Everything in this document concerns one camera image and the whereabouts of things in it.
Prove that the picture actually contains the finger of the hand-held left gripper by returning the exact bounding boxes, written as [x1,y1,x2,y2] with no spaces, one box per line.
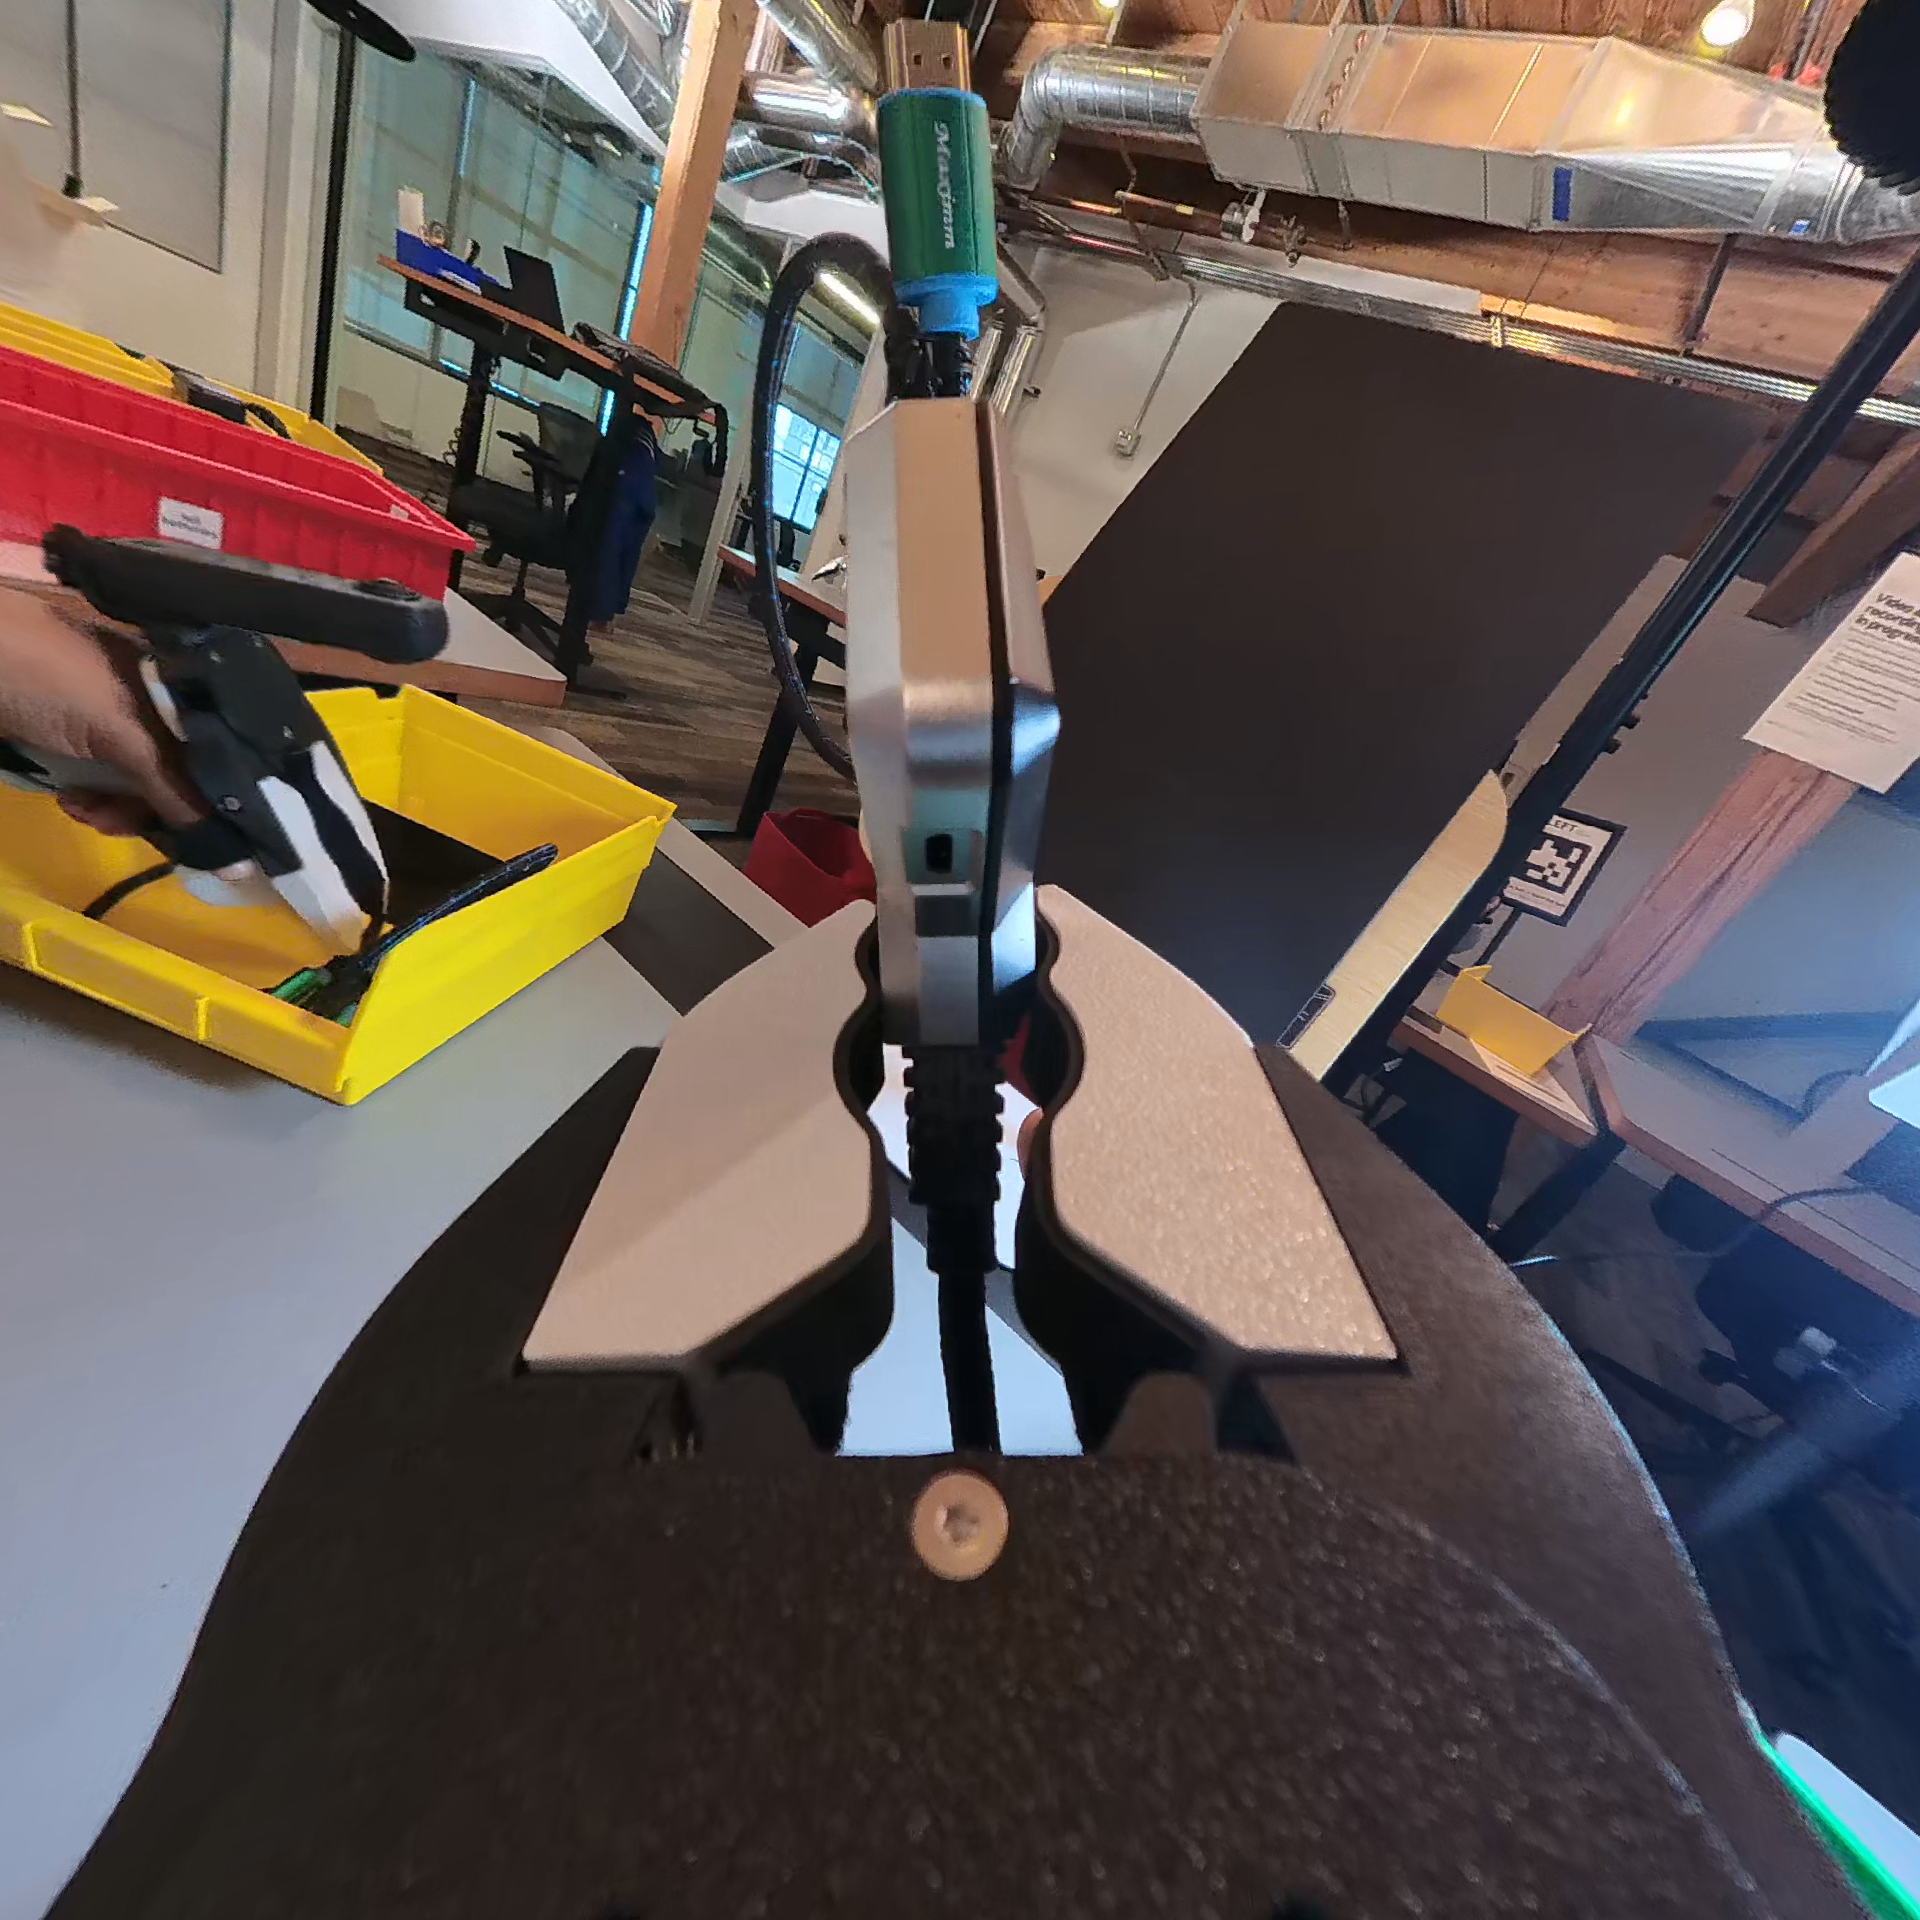
[276,752,392,926]
[180,785,362,937]

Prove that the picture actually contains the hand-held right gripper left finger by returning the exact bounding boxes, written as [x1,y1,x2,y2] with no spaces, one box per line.
[526,900,903,1382]

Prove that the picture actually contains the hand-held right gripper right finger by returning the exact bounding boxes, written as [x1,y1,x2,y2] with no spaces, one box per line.
[1013,889,1400,1382]

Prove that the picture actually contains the braided hdmi cable green plugs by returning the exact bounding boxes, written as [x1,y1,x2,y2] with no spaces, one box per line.
[279,847,563,1021]
[757,16,1000,788]

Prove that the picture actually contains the yellow plastic bin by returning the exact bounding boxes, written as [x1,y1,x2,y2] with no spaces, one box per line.
[0,686,676,1106]

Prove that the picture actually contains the grey hdmi hub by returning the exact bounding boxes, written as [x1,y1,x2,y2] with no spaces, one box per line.
[847,399,1068,1052]

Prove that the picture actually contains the person's left hand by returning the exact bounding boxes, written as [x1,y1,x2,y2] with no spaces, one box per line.
[0,580,218,841]

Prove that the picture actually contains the red plastic bin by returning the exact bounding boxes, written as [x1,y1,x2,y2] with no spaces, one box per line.
[0,341,475,600]

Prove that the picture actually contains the shallow yellow parts bin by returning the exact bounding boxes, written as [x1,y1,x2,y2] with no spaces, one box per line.
[0,302,302,423]

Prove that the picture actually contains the red bag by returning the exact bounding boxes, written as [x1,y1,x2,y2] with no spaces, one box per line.
[752,804,877,926]

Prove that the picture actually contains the black office chair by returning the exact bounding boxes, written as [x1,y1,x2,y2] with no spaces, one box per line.
[479,399,668,693]

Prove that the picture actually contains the yellow cardboard tray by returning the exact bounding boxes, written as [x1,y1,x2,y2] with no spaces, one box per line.
[1440,967,1587,1081]

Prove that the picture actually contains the standing desk with laptop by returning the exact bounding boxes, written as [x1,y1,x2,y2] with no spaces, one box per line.
[384,246,730,616]

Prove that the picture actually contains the black white marker sign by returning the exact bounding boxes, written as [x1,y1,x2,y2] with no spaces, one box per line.
[1502,812,1627,926]

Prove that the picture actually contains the cluttered wooden desk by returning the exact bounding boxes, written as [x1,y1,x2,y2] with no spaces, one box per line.
[715,541,856,841]

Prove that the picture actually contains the long wooden desk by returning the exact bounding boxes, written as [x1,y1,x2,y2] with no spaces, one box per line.
[1397,1005,1920,1321]

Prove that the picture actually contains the wooden beam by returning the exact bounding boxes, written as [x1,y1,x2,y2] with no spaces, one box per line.
[1546,437,1920,1038]

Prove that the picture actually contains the black metal pole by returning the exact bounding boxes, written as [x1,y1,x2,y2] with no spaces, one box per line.
[1322,255,1920,1096]

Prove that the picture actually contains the white paper sign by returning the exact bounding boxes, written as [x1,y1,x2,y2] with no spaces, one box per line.
[1747,556,1920,797]

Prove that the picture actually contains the wooden post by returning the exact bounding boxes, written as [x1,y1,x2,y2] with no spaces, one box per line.
[624,0,760,367]

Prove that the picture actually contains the silver air duct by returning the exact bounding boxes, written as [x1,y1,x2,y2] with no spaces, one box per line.
[1006,16,1920,248]

